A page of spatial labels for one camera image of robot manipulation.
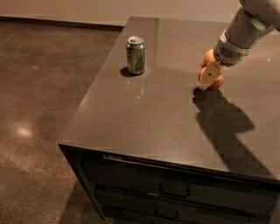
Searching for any orange fruit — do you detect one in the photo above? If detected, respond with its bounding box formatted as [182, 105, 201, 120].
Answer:
[203, 49, 215, 67]

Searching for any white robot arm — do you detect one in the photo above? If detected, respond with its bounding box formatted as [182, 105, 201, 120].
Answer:
[197, 0, 280, 91]

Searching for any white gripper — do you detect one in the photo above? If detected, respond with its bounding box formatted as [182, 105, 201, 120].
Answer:
[197, 31, 251, 90]

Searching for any dark drawer cabinet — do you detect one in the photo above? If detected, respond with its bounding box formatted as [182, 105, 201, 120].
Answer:
[59, 144, 279, 224]

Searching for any green soda can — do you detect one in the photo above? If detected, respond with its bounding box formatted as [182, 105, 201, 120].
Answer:
[126, 36, 145, 74]

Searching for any red apple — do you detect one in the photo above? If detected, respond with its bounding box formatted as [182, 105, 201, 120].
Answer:
[198, 67, 225, 91]

